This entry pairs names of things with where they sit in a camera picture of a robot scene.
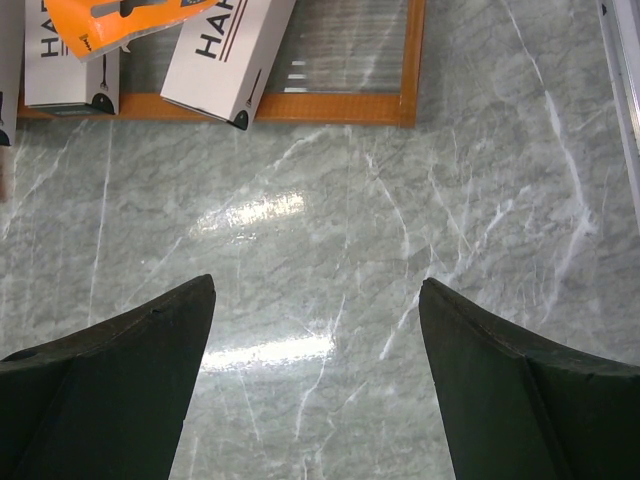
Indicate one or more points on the orange BIC razor pack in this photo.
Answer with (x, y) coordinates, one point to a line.
(94, 28)

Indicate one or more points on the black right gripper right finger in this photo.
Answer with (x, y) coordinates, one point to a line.
(516, 405)

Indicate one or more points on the orange wooden shelf rack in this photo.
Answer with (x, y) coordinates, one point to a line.
(397, 109)

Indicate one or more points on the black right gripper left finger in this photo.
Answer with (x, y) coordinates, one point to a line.
(109, 401)

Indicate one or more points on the white Harry's razor box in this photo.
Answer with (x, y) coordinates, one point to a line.
(223, 58)
(11, 63)
(58, 83)

